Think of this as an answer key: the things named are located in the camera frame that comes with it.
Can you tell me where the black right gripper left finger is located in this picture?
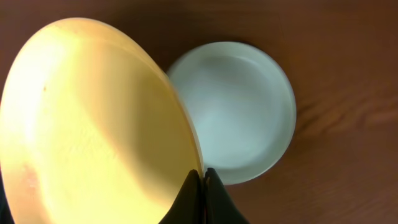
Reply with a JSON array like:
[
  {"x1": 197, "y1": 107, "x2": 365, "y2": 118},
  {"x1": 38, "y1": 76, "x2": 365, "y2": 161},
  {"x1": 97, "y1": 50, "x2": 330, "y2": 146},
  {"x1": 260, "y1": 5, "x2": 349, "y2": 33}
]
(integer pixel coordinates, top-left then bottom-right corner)
[{"x1": 159, "y1": 170, "x2": 204, "y2": 224}]

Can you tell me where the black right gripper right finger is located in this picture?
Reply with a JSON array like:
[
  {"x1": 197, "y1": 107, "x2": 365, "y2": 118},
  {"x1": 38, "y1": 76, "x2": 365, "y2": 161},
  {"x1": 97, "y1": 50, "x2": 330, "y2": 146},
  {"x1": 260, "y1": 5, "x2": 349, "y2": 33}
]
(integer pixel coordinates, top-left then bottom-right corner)
[{"x1": 205, "y1": 168, "x2": 249, "y2": 224}]

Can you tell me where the white plate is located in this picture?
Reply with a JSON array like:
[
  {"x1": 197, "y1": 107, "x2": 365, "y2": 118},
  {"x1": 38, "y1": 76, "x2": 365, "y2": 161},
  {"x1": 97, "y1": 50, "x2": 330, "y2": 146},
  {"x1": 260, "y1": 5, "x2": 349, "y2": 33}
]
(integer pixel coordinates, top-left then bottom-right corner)
[{"x1": 167, "y1": 42, "x2": 297, "y2": 185}]

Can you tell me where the yellow plate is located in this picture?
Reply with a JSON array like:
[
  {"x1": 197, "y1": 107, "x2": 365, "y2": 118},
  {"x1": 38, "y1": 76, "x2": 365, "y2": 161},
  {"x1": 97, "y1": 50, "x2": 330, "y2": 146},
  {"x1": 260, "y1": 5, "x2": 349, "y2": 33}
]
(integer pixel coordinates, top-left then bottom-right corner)
[{"x1": 1, "y1": 18, "x2": 203, "y2": 223}]

